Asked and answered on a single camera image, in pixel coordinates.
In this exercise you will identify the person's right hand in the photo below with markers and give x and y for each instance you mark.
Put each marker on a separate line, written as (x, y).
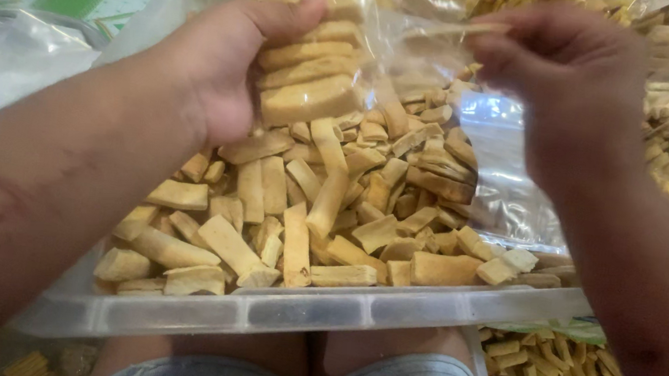
(577, 84)

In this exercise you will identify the person's left hand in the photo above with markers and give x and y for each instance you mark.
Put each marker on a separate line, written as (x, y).
(215, 65)

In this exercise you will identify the person's right fingers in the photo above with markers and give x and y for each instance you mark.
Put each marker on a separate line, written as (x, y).
(508, 50)

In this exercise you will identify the small clear plastic bag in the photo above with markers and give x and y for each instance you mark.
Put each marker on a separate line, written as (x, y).
(402, 49)

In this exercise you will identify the stack of bagged biscuit sticks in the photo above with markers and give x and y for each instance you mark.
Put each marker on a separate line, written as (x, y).
(313, 74)

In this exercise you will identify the heap of loose biscuit sticks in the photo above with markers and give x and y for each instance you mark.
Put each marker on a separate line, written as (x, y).
(319, 211)

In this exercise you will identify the person's right leg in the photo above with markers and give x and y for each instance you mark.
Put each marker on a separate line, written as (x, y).
(392, 342)

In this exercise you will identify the person's leg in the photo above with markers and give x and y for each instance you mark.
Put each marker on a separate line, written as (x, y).
(244, 349)
(392, 342)

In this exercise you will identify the large clear plastic tub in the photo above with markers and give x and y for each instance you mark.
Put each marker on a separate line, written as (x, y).
(306, 312)

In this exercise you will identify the person's left leg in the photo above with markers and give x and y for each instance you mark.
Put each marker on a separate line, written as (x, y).
(244, 349)

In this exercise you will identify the crumpled clear plastic sheet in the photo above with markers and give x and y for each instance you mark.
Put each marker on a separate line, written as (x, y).
(11, 65)

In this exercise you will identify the packet of yellow snacks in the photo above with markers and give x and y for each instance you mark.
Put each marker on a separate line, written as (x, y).
(32, 364)

